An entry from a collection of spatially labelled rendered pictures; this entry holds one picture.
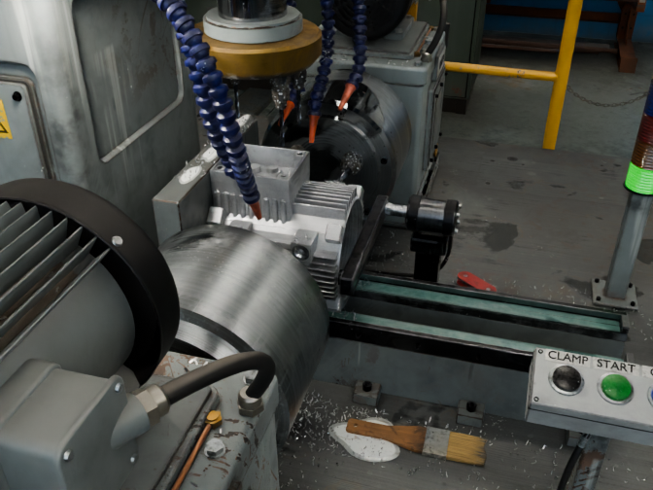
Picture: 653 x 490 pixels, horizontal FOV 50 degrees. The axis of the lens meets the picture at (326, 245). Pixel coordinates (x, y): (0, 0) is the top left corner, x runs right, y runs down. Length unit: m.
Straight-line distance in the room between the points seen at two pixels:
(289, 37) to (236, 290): 0.35
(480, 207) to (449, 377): 0.65
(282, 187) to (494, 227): 0.70
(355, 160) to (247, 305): 0.52
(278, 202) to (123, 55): 0.30
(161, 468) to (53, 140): 0.52
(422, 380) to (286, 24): 0.56
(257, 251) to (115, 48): 0.38
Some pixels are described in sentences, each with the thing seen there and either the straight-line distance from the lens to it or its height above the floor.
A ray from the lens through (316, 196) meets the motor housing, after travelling 1.01.
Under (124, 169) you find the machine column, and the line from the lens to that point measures 1.06.
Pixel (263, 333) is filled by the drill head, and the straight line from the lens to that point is 0.73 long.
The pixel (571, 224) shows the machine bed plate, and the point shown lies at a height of 0.80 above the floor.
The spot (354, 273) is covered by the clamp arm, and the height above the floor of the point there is 1.03.
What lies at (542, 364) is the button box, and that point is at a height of 1.07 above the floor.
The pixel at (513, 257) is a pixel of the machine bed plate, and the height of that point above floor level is 0.80.
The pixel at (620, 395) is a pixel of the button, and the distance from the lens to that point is 0.81.
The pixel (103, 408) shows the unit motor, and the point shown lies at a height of 1.31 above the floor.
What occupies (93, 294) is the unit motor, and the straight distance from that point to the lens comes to 0.49.
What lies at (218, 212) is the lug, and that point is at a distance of 1.03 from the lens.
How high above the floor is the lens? 1.59
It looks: 32 degrees down
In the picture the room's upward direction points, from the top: straight up
